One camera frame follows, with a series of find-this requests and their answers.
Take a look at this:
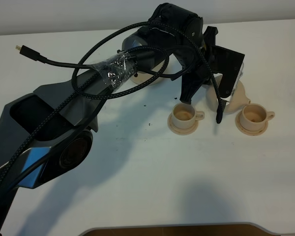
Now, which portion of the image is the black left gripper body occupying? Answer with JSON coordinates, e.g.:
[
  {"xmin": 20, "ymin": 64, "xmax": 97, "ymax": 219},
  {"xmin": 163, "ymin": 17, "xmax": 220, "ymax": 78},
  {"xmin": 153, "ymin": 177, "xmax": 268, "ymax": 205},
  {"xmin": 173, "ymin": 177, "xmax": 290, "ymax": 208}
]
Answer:
[{"xmin": 173, "ymin": 43, "xmax": 211, "ymax": 85}]

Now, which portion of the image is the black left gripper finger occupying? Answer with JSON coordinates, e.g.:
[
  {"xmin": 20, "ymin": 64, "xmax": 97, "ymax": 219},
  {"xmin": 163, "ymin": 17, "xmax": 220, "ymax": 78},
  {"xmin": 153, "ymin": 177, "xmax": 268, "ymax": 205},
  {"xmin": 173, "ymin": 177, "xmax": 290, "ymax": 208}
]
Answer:
[
  {"xmin": 203, "ymin": 26, "xmax": 218, "ymax": 64},
  {"xmin": 179, "ymin": 72, "xmax": 208, "ymax": 103}
]

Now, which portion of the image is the beige ceramic teapot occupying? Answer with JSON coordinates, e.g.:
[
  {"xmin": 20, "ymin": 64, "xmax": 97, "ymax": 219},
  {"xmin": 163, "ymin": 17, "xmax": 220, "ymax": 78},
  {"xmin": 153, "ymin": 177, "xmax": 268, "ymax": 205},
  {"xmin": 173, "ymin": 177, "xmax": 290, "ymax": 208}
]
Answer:
[{"xmin": 206, "ymin": 81, "xmax": 251, "ymax": 113}]

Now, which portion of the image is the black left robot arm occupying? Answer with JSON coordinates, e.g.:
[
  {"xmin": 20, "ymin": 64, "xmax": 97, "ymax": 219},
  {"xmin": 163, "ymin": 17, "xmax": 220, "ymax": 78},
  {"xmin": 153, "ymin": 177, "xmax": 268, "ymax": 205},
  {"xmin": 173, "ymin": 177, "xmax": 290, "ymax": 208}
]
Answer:
[{"xmin": 0, "ymin": 3, "xmax": 218, "ymax": 230}]

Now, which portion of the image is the beige teacup near teapot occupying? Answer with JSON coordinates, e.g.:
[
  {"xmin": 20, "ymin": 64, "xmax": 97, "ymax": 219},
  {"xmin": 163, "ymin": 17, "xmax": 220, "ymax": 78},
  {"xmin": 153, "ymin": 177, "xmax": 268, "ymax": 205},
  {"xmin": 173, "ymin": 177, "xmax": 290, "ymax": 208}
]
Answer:
[{"xmin": 170, "ymin": 103, "xmax": 205, "ymax": 130}]

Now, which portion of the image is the beige teapot saucer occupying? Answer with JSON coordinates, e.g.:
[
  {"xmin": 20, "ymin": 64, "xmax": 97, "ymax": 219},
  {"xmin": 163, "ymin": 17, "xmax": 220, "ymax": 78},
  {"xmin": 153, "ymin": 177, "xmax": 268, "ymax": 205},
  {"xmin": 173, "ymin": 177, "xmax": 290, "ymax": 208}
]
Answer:
[{"xmin": 130, "ymin": 72, "xmax": 165, "ymax": 86}]

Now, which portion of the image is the beige saucer under near teacup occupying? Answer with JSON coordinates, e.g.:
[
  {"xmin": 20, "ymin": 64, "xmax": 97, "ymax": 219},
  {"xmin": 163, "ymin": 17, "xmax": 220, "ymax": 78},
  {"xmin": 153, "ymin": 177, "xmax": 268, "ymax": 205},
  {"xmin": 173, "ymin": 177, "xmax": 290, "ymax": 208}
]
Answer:
[{"xmin": 167, "ymin": 114, "xmax": 199, "ymax": 135}]

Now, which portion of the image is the beige saucer under teacup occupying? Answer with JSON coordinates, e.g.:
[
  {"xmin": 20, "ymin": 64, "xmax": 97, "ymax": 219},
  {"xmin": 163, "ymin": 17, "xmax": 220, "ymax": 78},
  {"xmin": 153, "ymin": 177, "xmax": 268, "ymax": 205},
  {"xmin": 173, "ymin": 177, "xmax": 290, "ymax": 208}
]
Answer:
[
  {"xmin": 167, "ymin": 114, "xmax": 199, "ymax": 135},
  {"xmin": 235, "ymin": 112, "xmax": 268, "ymax": 136}
]

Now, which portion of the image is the beige saucer under far teacup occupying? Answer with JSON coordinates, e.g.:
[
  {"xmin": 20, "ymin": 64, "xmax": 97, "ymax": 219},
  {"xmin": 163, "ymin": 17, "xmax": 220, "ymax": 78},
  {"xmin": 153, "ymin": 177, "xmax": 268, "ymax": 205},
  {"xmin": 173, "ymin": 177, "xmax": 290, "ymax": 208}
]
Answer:
[{"xmin": 235, "ymin": 112, "xmax": 268, "ymax": 136}]

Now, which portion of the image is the beige teacup far right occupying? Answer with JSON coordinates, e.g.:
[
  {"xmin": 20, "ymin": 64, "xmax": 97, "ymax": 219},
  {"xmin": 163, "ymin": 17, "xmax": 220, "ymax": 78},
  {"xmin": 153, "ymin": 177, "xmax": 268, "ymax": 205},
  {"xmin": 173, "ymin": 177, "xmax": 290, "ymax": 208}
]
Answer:
[{"xmin": 239, "ymin": 103, "xmax": 275, "ymax": 132}]

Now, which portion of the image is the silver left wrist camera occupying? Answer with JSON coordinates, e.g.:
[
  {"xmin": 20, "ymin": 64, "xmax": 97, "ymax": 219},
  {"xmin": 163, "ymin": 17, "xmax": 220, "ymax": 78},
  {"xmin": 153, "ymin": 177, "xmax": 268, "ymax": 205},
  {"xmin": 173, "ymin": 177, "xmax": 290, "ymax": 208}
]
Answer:
[{"xmin": 210, "ymin": 45, "xmax": 245, "ymax": 104}]

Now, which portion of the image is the black loose plug cable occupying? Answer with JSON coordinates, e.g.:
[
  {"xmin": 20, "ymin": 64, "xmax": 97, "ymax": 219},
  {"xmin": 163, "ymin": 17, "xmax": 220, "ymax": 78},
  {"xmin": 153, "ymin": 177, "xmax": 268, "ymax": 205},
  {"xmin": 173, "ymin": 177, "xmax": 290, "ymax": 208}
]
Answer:
[{"xmin": 15, "ymin": 45, "xmax": 187, "ymax": 79}]

